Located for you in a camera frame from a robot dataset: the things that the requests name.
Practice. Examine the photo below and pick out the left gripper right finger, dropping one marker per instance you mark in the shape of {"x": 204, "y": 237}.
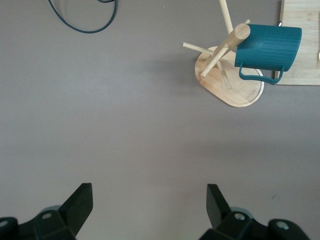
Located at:
{"x": 220, "y": 212}

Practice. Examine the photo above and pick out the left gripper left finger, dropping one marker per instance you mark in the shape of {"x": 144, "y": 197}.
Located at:
{"x": 75, "y": 207}

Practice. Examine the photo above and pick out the teal ribbed cup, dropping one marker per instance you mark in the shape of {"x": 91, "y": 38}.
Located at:
{"x": 270, "y": 47}

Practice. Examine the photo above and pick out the wooden mug tree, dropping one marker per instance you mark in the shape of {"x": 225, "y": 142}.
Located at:
{"x": 237, "y": 92}

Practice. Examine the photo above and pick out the bamboo cutting board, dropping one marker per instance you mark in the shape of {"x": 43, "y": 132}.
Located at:
{"x": 307, "y": 30}

